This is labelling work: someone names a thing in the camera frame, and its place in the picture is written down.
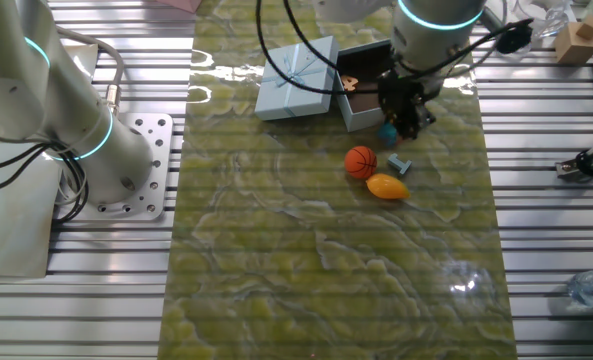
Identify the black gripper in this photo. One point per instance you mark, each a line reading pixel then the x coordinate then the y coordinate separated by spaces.
pixel 403 95

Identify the dark blue toy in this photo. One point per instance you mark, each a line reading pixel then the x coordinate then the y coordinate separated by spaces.
pixel 387 134

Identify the small grey toy block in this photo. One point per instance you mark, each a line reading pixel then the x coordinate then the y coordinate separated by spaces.
pixel 400 163

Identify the light blue gift box base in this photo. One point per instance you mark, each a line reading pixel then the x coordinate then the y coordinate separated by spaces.
pixel 361 120

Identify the orange toy basketball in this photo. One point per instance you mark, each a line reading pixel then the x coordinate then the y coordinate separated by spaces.
pixel 360 162

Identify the yellow orange toy mango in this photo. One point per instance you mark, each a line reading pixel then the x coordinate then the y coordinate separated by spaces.
pixel 387 186

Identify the light blue gift box lid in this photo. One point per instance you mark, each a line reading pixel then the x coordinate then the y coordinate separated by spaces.
pixel 291 97

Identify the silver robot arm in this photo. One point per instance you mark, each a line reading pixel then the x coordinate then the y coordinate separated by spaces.
pixel 26 90

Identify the green marble pattern mat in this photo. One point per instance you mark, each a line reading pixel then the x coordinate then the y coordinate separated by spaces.
pixel 326 250

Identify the clear glass mug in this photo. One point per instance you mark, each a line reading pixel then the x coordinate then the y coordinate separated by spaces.
pixel 551 20

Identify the large wooden cube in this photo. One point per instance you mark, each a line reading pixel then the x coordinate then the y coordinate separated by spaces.
pixel 573 50

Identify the small wooden cube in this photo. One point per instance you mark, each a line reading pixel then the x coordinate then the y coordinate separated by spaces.
pixel 590 27

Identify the silver robot mounting plate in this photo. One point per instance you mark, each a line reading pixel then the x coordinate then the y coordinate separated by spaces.
pixel 158 165

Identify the pink flat object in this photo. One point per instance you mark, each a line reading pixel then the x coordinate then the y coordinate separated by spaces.
pixel 183 4

